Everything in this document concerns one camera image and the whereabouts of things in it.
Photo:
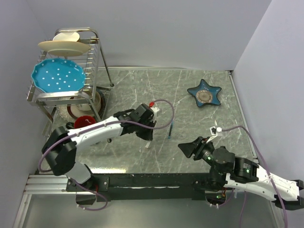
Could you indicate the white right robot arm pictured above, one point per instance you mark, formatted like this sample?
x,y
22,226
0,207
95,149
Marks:
x,y
229,171

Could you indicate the white bowl brown rim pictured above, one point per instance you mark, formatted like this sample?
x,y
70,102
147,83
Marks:
x,y
78,110

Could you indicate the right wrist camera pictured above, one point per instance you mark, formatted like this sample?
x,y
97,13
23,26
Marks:
x,y
215,132

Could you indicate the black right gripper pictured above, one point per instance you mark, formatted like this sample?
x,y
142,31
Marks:
x,y
194,147

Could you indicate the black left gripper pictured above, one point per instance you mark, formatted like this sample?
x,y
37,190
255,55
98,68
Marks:
x,y
148,136

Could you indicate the red mug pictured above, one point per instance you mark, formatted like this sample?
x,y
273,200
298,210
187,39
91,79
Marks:
x,y
80,122

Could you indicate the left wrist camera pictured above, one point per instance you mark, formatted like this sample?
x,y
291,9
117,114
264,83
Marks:
x,y
156,111

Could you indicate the large cream plate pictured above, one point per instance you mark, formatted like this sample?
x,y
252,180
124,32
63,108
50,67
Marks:
x,y
64,48

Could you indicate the blue star-shaped dish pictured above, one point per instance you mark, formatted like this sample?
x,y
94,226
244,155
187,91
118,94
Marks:
x,y
205,94

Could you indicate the metal dish rack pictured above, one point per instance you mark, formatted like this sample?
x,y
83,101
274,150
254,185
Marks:
x,y
97,78

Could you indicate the blue polka dot plate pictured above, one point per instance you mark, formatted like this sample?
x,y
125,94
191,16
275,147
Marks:
x,y
58,75

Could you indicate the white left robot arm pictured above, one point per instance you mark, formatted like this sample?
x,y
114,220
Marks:
x,y
61,147

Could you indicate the blue pen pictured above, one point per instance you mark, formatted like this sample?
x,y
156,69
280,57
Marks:
x,y
170,129

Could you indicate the small cream plate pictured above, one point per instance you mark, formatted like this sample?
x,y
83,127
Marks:
x,y
71,36

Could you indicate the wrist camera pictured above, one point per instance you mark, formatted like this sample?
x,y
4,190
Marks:
x,y
215,132
156,111

